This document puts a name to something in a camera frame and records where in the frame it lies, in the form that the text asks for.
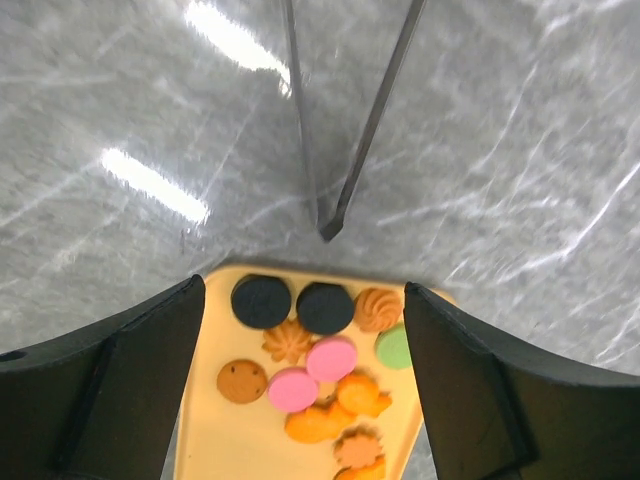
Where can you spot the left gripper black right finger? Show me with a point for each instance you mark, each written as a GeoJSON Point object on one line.
{"type": "Point", "coordinates": [497, 407]}

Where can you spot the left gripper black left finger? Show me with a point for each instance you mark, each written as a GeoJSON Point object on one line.
{"type": "Point", "coordinates": [101, 402]}

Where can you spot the round swirl butter cookie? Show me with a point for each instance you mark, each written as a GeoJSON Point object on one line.
{"type": "Point", "coordinates": [377, 310]}

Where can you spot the green sandwich cookie far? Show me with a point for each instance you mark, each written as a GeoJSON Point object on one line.
{"type": "Point", "coordinates": [392, 348]}

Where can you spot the yellow plastic tray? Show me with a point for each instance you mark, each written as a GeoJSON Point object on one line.
{"type": "Point", "coordinates": [218, 439]}

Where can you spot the orange fish cookie right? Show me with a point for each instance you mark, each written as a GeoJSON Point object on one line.
{"type": "Point", "coordinates": [375, 471]}

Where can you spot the orange fish cookie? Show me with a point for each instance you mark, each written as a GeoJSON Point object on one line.
{"type": "Point", "coordinates": [318, 423]}
{"type": "Point", "coordinates": [375, 471]}
{"type": "Point", "coordinates": [360, 395]}

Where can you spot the orange fish cookie upper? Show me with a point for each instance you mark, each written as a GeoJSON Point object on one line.
{"type": "Point", "coordinates": [360, 395]}

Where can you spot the tan flower cookie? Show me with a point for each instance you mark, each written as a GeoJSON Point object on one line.
{"type": "Point", "coordinates": [358, 448]}

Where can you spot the chocolate chip cookie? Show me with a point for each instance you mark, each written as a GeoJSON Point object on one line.
{"type": "Point", "coordinates": [242, 381]}

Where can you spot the orange fish cookie middle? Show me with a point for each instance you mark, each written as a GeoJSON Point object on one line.
{"type": "Point", "coordinates": [318, 423]}

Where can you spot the pink sandwich cookie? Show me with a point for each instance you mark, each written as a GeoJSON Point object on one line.
{"type": "Point", "coordinates": [331, 359]}
{"type": "Point", "coordinates": [292, 390]}

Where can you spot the black sandwich cookie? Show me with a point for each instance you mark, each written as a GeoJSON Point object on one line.
{"type": "Point", "coordinates": [324, 309]}
{"type": "Point", "coordinates": [261, 302]}

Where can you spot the metal tongs on table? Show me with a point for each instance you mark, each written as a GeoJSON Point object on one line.
{"type": "Point", "coordinates": [344, 59]}

